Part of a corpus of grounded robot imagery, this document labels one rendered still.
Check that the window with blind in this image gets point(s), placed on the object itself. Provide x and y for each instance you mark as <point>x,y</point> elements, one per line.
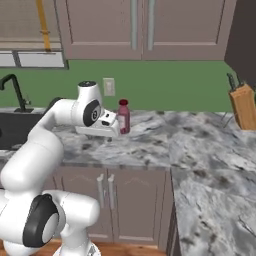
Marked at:
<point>30,33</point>

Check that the dark tall cabinet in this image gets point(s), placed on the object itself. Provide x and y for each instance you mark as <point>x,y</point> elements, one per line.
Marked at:
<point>241,36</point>

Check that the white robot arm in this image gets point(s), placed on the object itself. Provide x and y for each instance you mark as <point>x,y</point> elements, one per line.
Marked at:
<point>36,156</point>

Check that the wooden knife block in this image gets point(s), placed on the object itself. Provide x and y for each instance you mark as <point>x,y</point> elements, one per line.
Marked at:
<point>244,106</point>

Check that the white wall socket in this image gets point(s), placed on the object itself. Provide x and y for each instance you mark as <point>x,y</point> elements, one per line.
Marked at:
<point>108,86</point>

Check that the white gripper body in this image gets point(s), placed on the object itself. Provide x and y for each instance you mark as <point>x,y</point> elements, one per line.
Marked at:
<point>96,130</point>

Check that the taupe wall cupboard door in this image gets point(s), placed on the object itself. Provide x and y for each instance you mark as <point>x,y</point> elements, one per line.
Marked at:
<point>186,28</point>
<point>100,28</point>

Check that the dark red drink bottle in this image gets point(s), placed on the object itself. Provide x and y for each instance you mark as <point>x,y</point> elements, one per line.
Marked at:
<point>124,118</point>

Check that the black sink tap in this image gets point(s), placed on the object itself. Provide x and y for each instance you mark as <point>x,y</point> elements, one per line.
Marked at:
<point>15,91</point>

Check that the black sink basin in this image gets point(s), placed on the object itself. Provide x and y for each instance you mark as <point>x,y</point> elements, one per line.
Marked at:
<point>16,128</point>

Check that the taupe base cupboard door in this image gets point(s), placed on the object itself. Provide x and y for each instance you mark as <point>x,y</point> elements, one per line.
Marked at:
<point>136,206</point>
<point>81,193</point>

